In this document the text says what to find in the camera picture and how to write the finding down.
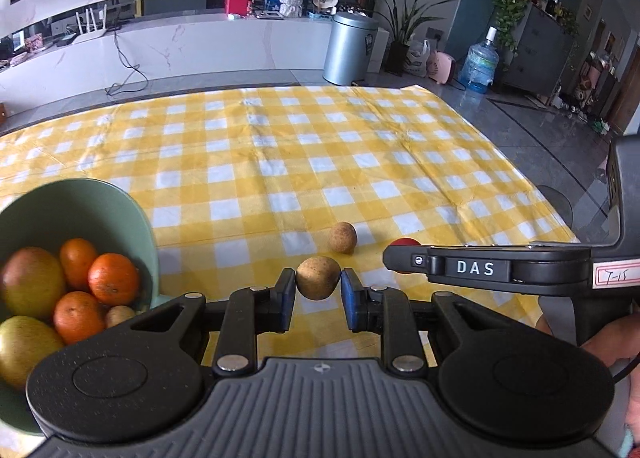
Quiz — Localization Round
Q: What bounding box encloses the yellow-green mango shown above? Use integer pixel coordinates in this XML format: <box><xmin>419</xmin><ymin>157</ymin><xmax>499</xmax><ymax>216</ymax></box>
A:
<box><xmin>0</xmin><ymin>316</ymin><xmax>66</xmax><ymax>391</ymax></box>

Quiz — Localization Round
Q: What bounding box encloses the yellow checked tablecloth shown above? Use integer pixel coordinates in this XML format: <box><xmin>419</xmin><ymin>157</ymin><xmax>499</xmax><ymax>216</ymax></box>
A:
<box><xmin>0</xmin><ymin>84</ymin><xmax>581</xmax><ymax>389</ymax></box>

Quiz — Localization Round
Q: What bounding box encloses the pink pig-shaped appliance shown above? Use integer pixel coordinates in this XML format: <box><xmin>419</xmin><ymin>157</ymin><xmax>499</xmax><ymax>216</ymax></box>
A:
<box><xmin>426</xmin><ymin>52</ymin><xmax>457</xmax><ymax>85</ymax></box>

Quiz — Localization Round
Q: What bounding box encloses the blue water jug with pump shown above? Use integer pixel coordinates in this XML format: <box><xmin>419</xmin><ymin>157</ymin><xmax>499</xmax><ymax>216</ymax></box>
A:
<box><xmin>458</xmin><ymin>26</ymin><xmax>501</xmax><ymax>94</ymax></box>

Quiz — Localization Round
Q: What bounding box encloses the silver pedal trash can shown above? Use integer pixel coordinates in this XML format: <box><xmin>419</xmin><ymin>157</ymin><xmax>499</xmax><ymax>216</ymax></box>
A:
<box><xmin>322</xmin><ymin>12</ymin><xmax>379</xmax><ymax>87</ymax></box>

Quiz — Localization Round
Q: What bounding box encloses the green bowl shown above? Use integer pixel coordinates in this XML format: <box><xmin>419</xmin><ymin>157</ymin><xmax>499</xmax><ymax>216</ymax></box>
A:
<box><xmin>0</xmin><ymin>179</ymin><xmax>161</xmax><ymax>436</ymax></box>

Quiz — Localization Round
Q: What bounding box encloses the red-green mango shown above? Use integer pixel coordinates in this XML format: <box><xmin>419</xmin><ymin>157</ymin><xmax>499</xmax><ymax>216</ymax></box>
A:
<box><xmin>0</xmin><ymin>247</ymin><xmax>67</xmax><ymax>321</ymax></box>

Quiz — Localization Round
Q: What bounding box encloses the grey drawer cabinet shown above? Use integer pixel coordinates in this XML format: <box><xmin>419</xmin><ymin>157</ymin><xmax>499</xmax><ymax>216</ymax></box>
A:
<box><xmin>500</xmin><ymin>5</ymin><xmax>576</xmax><ymax>96</ymax></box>

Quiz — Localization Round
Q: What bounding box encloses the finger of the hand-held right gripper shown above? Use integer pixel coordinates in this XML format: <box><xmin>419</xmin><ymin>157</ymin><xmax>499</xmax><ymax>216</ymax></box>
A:
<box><xmin>383</xmin><ymin>244</ymin><xmax>431</xmax><ymax>283</ymax></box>

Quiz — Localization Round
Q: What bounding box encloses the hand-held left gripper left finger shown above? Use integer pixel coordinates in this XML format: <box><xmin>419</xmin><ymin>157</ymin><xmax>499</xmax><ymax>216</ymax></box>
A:
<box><xmin>125</xmin><ymin>268</ymin><xmax>297</xmax><ymax>373</ymax></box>

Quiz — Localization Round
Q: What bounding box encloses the white plastic bag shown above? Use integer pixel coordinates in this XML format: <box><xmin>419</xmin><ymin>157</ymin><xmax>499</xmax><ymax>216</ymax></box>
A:
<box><xmin>404</xmin><ymin>39</ymin><xmax>431</xmax><ymax>77</ymax></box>

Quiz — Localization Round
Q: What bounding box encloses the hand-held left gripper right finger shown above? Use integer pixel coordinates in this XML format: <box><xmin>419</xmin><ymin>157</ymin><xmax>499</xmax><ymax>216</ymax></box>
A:
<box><xmin>341</xmin><ymin>268</ymin><xmax>511</xmax><ymax>373</ymax></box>

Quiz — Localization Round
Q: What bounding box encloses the person's right hand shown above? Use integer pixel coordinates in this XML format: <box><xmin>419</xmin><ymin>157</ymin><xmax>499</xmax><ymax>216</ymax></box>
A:
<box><xmin>582</xmin><ymin>313</ymin><xmax>640</xmax><ymax>439</ymax></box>

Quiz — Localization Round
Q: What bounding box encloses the long-leaved potted plant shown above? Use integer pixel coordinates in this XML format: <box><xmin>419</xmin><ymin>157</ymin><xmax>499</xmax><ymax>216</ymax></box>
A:
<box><xmin>368</xmin><ymin>0</ymin><xmax>458</xmax><ymax>76</ymax></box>

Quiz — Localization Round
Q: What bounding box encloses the brown plush doll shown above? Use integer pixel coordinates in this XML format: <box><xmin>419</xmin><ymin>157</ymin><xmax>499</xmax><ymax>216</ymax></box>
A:
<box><xmin>572</xmin><ymin>62</ymin><xmax>601</xmax><ymax>103</ymax></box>

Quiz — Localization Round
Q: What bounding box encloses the white router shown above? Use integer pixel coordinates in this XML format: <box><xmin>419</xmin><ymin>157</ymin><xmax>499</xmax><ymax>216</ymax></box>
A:
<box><xmin>74</xmin><ymin>8</ymin><xmax>108</xmax><ymax>42</ymax></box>

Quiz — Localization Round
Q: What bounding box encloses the black cable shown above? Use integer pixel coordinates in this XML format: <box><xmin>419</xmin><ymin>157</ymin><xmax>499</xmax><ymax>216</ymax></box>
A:
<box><xmin>105</xmin><ymin>30</ymin><xmax>148</xmax><ymax>96</ymax></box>

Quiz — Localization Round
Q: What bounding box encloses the grey chair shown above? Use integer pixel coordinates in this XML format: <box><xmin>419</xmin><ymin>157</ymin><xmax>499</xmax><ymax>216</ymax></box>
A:
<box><xmin>537</xmin><ymin>185</ymin><xmax>573</xmax><ymax>229</ymax></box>

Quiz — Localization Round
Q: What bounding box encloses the orange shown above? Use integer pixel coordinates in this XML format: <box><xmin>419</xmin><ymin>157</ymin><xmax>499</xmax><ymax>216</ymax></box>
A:
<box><xmin>59</xmin><ymin>238</ymin><xmax>99</xmax><ymax>293</ymax></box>
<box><xmin>88</xmin><ymin>253</ymin><xmax>141</xmax><ymax>307</ymax></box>
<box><xmin>53</xmin><ymin>291</ymin><xmax>107</xmax><ymax>345</ymax></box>

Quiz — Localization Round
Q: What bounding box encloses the small red cherry tomato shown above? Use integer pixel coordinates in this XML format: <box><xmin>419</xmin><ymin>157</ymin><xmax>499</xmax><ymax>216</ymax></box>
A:
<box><xmin>390</xmin><ymin>238</ymin><xmax>421</xmax><ymax>275</ymax></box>

